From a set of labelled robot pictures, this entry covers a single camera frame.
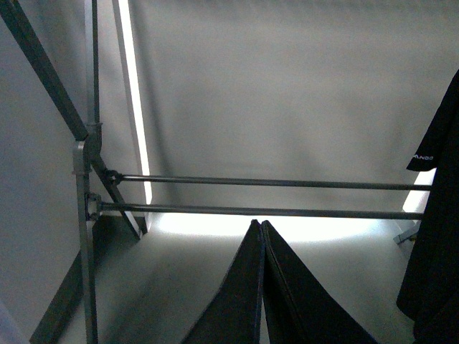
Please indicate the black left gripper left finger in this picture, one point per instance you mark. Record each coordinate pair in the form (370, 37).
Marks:
(234, 314)

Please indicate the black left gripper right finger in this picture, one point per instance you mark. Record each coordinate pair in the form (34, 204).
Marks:
(297, 308)

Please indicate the black t-shirt hanging right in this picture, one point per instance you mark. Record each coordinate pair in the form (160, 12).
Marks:
(429, 291)

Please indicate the grey rack crossbar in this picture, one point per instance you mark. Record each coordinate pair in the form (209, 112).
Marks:
(352, 214)
(118, 178)

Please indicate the grey rack side leg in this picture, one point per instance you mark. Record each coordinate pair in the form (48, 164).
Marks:
(47, 159)

